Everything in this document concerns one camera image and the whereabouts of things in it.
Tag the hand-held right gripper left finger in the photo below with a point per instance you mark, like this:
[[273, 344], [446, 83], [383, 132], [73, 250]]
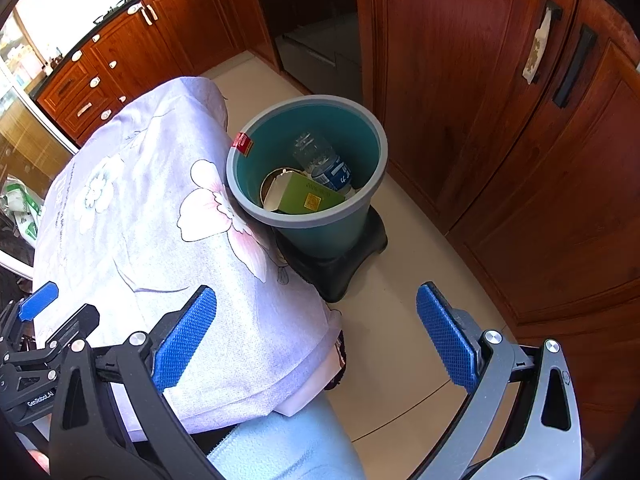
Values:
[[185, 340]]

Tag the green and white carton box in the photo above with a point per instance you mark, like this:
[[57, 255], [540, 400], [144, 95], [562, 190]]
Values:
[[300, 195]]

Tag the built-in black oven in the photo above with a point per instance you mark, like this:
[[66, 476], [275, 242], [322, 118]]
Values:
[[315, 35]]

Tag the wooden drawer cabinet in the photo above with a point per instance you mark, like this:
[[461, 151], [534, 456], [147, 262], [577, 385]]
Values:
[[165, 35]]

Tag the wooden door cabinet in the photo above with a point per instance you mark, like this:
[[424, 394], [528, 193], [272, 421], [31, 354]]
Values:
[[450, 85]]

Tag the glass sliding door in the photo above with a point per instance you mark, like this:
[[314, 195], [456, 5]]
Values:
[[30, 125]]

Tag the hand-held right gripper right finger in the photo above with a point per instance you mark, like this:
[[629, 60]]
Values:
[[447, 337]]

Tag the purple floral tablecloth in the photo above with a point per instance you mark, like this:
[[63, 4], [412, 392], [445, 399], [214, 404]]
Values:
[[150, 240]]

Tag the white and green rice sack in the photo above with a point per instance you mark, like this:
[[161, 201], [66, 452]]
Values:
[[20, 205]]

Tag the black plastic stool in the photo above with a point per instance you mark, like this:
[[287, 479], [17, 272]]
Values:
[[340, 270]]

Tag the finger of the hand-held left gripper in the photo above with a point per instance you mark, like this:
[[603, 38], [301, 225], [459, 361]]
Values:
[[40, 299], [75, 325]]

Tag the teal trash bin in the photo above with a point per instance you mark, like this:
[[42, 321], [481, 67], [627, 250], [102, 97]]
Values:
[[320, 240]]

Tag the light blue clothing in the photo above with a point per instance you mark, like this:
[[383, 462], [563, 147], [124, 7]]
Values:
[[280, 445]]

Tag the white hanging towel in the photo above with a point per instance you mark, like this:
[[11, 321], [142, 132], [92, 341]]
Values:
[[537, 45]]

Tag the blue label water bottle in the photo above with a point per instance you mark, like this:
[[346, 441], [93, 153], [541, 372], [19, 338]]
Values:
[[320, 160]]

